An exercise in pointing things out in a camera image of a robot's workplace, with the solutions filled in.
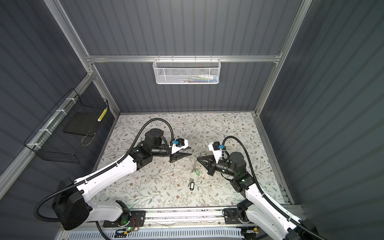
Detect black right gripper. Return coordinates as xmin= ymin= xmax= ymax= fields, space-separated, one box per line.
xmin=198 ymin=154 xmax=237 ymax=178

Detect black headed key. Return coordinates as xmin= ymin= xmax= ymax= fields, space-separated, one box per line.
xmin=189 ymin=178 xmax=195 ymax=191

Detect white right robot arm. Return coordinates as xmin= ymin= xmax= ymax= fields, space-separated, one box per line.
xmin=197 ymin=152 xmax=325 ymax=240

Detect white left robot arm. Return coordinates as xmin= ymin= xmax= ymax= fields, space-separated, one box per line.
xmin=52 ymin=129 xmax=190 ymax=231

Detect white vented strip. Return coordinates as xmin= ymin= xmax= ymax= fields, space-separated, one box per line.
xmin=67 ymin=228 xmax=245 ymax=240

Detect items in white basket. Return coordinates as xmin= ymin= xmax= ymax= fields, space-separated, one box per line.
xmin=177 ymin=74 xmax=219 ymax=84

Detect yellow marker in basket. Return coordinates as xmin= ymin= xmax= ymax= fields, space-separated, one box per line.
xmin=97 ymin=107 xmax=108 ymax=122

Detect black pad in basket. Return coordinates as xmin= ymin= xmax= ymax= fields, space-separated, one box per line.
xmin=63 ymin=113 xmax=101 ymax=137

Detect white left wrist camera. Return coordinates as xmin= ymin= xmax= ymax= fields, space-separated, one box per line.
xmin=170 ymin=138 xmax=189 ymax=154

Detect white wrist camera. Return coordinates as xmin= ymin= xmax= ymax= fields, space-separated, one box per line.
xmin=208 ymin=142 xmax=225 ymax=163
xmin=170 ymin=138 xmax=189 ymax=154

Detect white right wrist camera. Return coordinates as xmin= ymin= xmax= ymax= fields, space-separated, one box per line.
xmin=208 ymin=142 xmax=225 ymax=163

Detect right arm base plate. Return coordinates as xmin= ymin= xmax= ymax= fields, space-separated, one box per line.
xmin=222 ymin=208 xmax=256 ymax=226

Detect aluminium mounting rail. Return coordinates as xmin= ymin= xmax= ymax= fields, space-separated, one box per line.
xmin=64 ymin=206 xmax=304 ymax=229

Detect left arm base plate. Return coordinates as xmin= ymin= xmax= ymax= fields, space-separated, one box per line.
xmin=103 ymin=211 xmax=147 ymax=228

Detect white wire mesh basket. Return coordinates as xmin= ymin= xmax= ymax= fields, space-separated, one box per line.
xmin=153 ymin=58 xmax=222 ymax=85

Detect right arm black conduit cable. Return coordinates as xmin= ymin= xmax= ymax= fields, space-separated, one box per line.
xmin=221 ymin=135 xmax=329 ymax=240

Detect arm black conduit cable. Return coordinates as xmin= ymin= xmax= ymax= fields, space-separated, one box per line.
xmin=33 ymin=117 xmax=175 ymax=223
xmin=221 ymin=135 xmax=329 ymax=240

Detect black wire basket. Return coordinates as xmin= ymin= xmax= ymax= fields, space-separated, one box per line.
xmin=24 ymin=90 xmax=109 ymax=164

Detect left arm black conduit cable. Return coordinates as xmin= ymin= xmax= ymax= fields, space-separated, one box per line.
xmin=33 ymin=117 xmax=175 ymax=223

